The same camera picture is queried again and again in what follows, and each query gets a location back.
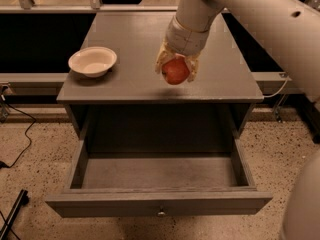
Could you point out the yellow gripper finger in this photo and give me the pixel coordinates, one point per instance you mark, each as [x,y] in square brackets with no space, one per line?
[192,63]
[165,55]

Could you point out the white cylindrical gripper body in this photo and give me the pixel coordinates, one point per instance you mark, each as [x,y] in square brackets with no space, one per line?
[185,39]

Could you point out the red apple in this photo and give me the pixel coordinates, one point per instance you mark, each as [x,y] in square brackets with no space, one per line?
[175,71]

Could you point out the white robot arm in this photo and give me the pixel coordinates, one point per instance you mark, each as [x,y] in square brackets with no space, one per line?
[289,31]

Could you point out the open grey top drawer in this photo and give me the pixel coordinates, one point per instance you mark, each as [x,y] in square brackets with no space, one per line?
[140,184]

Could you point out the silver drawer knob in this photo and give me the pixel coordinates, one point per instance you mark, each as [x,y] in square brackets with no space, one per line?
[161,213]

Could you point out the grey wooden cabinet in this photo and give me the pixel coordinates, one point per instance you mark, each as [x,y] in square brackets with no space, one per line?
[139,102]

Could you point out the white ceramic bowl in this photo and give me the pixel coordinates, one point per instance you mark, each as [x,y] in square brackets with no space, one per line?
[92,62]

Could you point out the black stand leg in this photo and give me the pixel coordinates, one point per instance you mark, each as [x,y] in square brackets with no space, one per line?
[8,221]

